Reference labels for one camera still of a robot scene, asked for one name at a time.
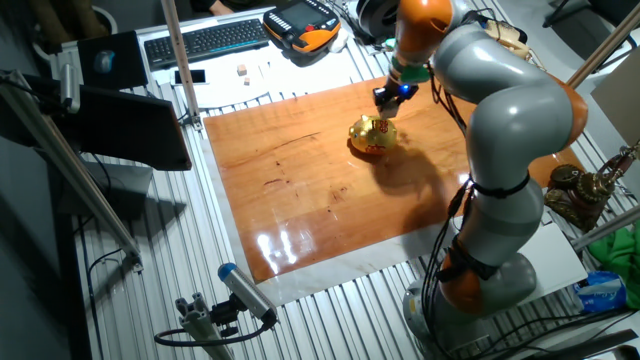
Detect green wrist bracket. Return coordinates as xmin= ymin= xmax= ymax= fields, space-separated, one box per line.
xmin=384 ymin=39 xmax=432 ymax=85

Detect white flat board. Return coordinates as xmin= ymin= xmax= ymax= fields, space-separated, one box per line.
xmin=517 ymin=222 xmax=589 ymax=304

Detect blue plastic bag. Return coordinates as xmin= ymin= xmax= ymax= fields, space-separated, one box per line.
xmin=571 ymin=270 xmax=629 ymax=314

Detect black orange teach pendant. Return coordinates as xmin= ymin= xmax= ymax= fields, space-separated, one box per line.
xmin=262 ymin=0 xmax=343 ymax=54

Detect green cloth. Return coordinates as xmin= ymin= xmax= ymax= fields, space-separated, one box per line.
xmin=588 ymin=227 xmax=640 ymax=309

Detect white rounded object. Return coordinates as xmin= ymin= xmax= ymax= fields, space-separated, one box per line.
xmin=329 ymin=27 xmax=352 ymax=54

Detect grey box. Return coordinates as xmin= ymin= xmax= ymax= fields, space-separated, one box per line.
xmin=591 ymin=48 xmax=640 ymax=147

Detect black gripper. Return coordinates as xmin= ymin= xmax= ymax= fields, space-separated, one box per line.
xmin=372 ymin=82 xmax=419 ymax=120

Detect black flat monitor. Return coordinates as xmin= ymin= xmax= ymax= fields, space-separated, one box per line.
xmin=73 ymin=84 xmax=193 ymax=173

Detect silver camera with blue end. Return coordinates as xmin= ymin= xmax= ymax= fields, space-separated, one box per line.
xmin=217 ymin=262 xmax=279 ymax=324

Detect aluminium camera stand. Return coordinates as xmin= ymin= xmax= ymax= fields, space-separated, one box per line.
xmin=174 ymin=292 xmax=236 ymax=360

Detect aluminium frame post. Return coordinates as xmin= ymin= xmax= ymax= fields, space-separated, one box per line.
xmin=159 ymin=0 xmax=204 ymax=132
xmin=566 ymin=0 xmax=640 ymax=89

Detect black office chair base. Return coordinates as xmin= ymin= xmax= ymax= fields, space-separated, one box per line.
xmin=542 ymin=0 xmax=640 ymax=29

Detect silver camera on frame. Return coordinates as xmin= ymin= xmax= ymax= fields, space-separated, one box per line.
xmin=59 ymin=62 xmax=82 ymax=115

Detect grey computer mouse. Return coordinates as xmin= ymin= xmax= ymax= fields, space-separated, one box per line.
xmin=92 ymin=49 xmax=117 ymax=76

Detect golden piggy bank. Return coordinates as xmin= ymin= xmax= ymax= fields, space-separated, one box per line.
xmin=348 ymin=114 xmax=399 ymax=156

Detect black mouse pad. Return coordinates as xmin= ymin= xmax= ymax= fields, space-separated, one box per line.
xmin=76 ymin=30 xmax=150 ymax=92

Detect black computer keyboard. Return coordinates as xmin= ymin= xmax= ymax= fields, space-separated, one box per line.
xmin=143 ymin=18 xmax=272 ymax=72

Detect aluminium frame beam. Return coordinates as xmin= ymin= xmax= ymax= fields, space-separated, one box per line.
xmin=0 ymin=69 xmax=145 ymax=274
xmin=571 ymin=204 xmax=640 ymax=252

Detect beige corded telephone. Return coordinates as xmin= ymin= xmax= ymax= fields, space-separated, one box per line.
xmin=483 ymin=19 xmax=532 ymax=62

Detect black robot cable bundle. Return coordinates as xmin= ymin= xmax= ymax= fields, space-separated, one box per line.
xmin=421 ymin=177 xmax=475 ymax=354

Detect black camera cable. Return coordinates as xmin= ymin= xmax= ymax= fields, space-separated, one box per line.
xmin=153 ymin=318 xmax=274 ymax=348

